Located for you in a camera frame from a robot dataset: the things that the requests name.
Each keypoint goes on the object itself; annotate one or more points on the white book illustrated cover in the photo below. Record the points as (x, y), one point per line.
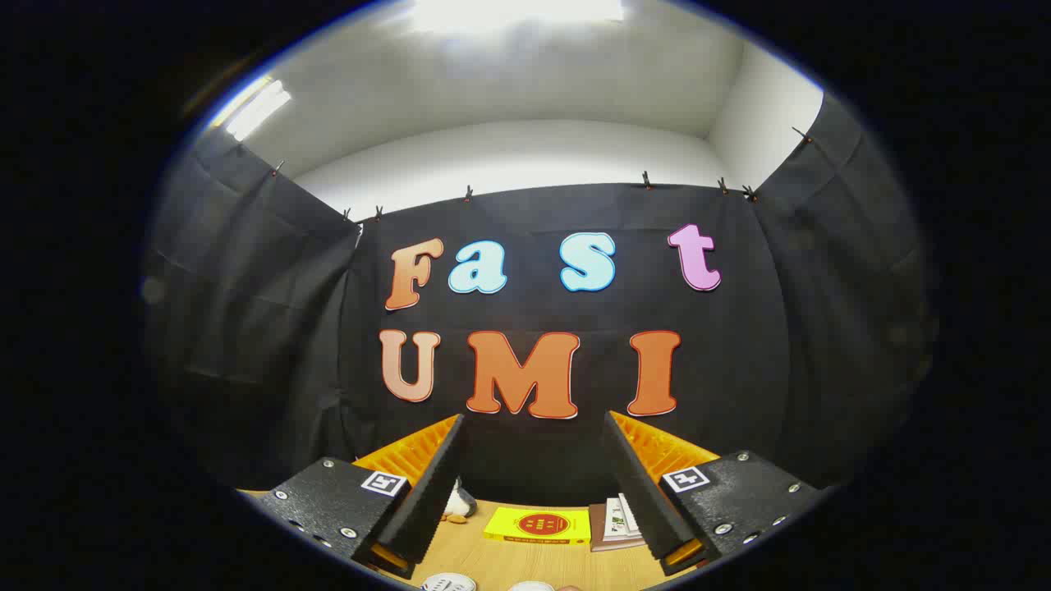
(629, 513)

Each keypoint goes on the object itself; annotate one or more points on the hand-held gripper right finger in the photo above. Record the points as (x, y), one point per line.
(640, 492)

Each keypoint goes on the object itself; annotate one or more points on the penguin plush toy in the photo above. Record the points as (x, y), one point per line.
(456, 501)

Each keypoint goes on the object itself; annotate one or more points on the yellow book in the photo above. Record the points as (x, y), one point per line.
(538, 525)

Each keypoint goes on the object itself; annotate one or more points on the ceiling light panel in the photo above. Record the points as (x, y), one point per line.
(259, 107)

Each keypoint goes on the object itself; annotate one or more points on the white shoe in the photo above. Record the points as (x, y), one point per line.
(449, 584)
(531, 587)

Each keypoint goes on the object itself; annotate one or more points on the brown cover book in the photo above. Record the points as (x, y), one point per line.
(597, 529)

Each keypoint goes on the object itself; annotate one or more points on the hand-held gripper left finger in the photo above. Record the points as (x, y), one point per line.
(431, 501)

